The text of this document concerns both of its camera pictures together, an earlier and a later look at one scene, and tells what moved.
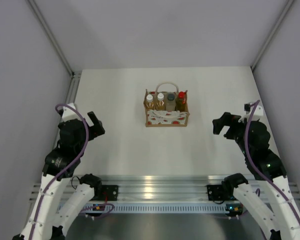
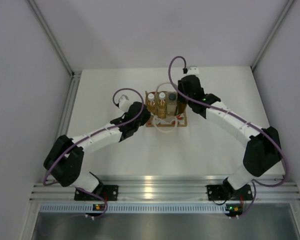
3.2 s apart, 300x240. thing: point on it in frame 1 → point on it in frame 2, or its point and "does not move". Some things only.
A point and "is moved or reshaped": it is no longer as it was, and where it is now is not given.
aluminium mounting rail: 164,189 does not move
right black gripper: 226,119 → 180,98
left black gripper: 97,129 → 146,117
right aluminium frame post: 272,34 does not move
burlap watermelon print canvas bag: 166,107 is moved or reshaped
